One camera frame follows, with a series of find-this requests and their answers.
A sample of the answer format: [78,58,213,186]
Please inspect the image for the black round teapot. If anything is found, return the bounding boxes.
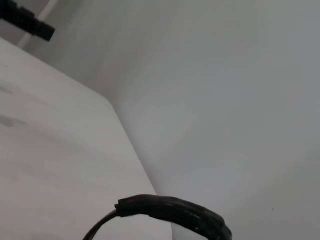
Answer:
[82,193,233,240]

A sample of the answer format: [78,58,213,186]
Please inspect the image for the white slanted background bar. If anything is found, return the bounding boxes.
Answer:
[16,0,55,49]

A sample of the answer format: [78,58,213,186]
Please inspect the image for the black blocky background object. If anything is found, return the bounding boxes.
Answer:
[0,0,56,42]

